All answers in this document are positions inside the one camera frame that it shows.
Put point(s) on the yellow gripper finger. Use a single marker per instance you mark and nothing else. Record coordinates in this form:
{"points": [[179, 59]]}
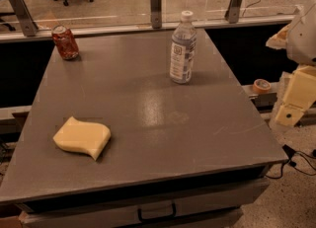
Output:
{"points": [[296, 95], [278, 40]]}

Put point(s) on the yellow wavy sponge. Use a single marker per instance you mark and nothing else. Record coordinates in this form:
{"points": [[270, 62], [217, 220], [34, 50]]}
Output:
{"points": [[82, 137]]}

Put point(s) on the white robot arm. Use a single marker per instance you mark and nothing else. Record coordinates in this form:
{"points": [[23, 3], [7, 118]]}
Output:
{"points": [[298, 38]]}

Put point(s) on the clear plastic water bottle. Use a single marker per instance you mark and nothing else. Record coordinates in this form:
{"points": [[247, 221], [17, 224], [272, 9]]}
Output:
{"points": [[183, 49]]}

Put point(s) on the grey drawer front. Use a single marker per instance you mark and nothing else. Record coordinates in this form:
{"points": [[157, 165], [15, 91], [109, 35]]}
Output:
{"points": [[212, 207]]}

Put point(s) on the red soda can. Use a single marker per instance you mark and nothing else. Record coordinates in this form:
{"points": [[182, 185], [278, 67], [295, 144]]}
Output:
{"points": [[65, 42]]}

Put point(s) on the right metal glass bracket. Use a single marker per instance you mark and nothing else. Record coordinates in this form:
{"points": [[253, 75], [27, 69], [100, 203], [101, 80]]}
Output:
{"points": [[233, 11]]}

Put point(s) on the metal glass bracket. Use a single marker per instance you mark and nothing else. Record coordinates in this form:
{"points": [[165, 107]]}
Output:
{"points": [[156, 15], [27, 24], [233, 11]]}

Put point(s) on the middle metal glass bracket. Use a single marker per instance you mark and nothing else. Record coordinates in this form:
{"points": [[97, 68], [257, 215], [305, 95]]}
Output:
{"points": [[156, 15]]}

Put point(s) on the metal barrier rail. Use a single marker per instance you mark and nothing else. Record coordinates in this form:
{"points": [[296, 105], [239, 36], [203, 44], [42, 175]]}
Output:
{"points": [[144, 28]]}

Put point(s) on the black drawer handle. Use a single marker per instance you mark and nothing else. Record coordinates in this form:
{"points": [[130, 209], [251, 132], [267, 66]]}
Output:
{"points": [[157, 214]]}

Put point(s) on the left metal glass bracket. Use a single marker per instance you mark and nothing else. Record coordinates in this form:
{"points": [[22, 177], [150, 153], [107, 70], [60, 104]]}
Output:
{"points": [[27, 24]]}

